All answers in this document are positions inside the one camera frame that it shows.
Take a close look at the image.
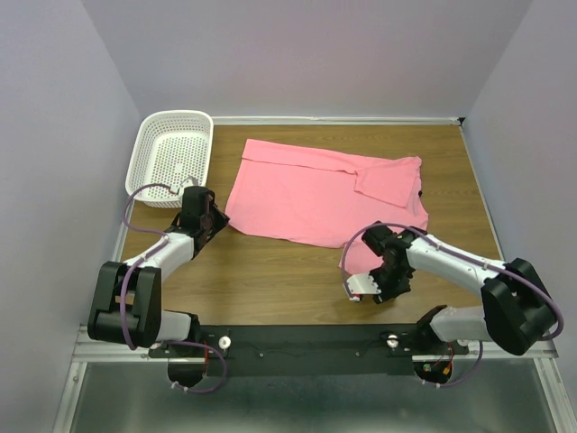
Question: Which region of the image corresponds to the pink t shirt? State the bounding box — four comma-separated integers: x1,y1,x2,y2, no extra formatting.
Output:
225,139,428,274

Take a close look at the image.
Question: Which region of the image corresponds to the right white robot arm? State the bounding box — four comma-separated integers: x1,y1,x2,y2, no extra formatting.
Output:
348,223,561,355

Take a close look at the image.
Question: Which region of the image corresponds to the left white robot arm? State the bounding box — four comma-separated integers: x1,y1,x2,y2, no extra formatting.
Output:
87,186,229,350

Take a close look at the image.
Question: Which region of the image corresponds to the white perforated plastic basket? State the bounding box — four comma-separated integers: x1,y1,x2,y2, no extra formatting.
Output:
125,110,214,208

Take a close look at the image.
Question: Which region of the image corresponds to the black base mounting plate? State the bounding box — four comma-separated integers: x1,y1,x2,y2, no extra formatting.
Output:
149,324,469,378

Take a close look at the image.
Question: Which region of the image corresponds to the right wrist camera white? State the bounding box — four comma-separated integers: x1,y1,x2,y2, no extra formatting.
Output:
343,273,381,302

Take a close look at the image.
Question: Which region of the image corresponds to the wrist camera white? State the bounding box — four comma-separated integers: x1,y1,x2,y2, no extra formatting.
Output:
343,273,381,302
179,176,199,189

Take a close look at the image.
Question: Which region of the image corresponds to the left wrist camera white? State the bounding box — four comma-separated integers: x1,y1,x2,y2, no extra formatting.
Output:
179,176,199,189

